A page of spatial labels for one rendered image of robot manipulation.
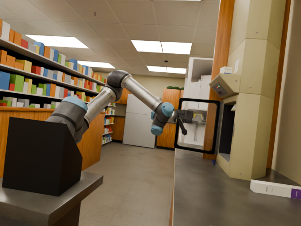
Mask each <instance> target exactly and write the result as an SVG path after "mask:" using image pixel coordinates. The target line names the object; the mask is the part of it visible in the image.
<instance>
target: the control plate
mask: <svg viewBox="0 0 301 226"><path fill-rule="evenodd" d="M217 87H218V88H217ZM212 88H213V89H214V90H215V91H216V92H217V94H218V95H219V96H223V95H225V94H227V92H226V91H225V89H224V88H223V87H222V86H221V85H220V83H217V84H216V85H214V86H213V87H212ZM223 90H224V91H223ZM219 91H222V92H221V93H222V94H221V93H220V92H219ZM219 93H220V94H219Z"/></svg>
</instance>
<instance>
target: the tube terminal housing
mask: <svg viewBox="0 0 301 226"><path fill-rule="evenodd" d="M279 56H280V50H279V49H278V48H276V47H275V46H274V45H273V44H272V43H271V42H269V41H268V40H267V39H245V40H244V41H243V42H242V43H241V44H240V45H239V46H238V47H237V49H236V50H235V51H234V52H233V53H232V54H231V55H230V56H229V58H228V65H227V67H232V74H239V75H241V81H240V89H239V93H236V94H234V95H231V96H228V97H225V98H224V99H223V101H224V104H227V105H234V104H235V103H236V110H235V118H234V124H235V130H234V137H232V145H231V152H230V160H229V162H227V161H226V160H225V159H224V158H223V157H222V156H221V155H219V152H218V155H217V158H216V162H217V163H218V165H219V166H220V167H221V168H222V169H223V171H224V172H225V173H226V174H227V175H228V177H230V178H237V179H242V180H248V181H251V179H252V180H255V179H258V178H261V177H264V176H265V175H266V167H267V157H268V149H269V141H270V133H271V122H272V114H273V107H274V98H275V87H276V80H277V72H278V64H279ZM238 58H239V62H238V71H237V72H236V73H234V69H235V62H236V60H237V59H238Z"/></svg>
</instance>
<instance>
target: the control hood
mask: <svg viewBox="0 0 301 226"><path fill-rule="evenodd" d="M240 81H241V75H239V74H222V73H220V74H218V75H217V76H216V77H215V78H214V79H213V80H212V81H211V82H210V83H209V86H210V87H211V88H212V87H213V86H214V85H216V84H217V83H220V85H221V86H222V87H223V88H224V89H225V91H226V92H227V94H225V95H223V96H219V95H218V94H217V92H216V91H215V90H214V89H213V88H212V89H213V90H214V92H215V93H216V94H217V95H218V96H219V98H225V97H228V96H231V95H234V94H236V93H239V89H240Z"/></svg>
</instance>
